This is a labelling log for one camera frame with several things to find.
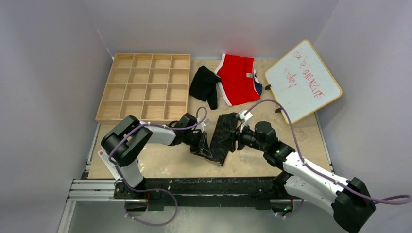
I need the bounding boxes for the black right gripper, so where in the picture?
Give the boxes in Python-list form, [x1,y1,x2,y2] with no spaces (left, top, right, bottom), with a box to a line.
[220,122,266,153]

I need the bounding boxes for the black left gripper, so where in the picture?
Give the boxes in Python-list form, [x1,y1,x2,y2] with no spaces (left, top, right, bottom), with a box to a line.
[182,131,211,159]

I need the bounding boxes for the black striped underwear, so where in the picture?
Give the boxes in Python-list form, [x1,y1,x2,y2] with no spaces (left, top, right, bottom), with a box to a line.
[209,113,238,166]

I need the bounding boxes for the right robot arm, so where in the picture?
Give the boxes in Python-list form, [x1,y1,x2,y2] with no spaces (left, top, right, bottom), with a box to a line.
[220,121,376,233]

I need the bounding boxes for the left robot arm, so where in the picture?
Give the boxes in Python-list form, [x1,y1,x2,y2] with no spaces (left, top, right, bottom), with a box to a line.
[101,113,212,199]

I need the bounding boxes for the red white blue underwear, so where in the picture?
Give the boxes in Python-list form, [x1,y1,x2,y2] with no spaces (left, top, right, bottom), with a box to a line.
[214,53,263,106]

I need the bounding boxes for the plain black underwear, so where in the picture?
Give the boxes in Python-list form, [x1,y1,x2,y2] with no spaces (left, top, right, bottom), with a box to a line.
[189,66,222,110]

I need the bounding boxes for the wooden compartment tray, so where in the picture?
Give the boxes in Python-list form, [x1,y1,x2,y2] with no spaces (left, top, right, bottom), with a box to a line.
[95,53,191,124]

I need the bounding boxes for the plastic packaged card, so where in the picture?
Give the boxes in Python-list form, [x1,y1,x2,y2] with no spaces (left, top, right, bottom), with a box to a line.
[97,148,120,180]

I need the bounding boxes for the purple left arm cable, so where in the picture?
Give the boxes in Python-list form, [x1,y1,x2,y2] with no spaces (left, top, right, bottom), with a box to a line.
[107,106,208,226]

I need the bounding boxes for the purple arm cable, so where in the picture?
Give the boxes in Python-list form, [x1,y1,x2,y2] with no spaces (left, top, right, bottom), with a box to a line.
[107,106,208,226]
[240,99,412,219]

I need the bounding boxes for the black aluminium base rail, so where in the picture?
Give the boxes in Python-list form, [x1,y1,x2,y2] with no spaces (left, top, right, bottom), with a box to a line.
[66,175,348,213]

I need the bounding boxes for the white board with wooden frame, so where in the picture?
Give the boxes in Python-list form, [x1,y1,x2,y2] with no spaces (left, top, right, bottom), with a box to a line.
[265,40,343,124]

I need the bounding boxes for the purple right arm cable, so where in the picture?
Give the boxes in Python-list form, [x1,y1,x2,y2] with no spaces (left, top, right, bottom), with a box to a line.
[240,99,412,219]

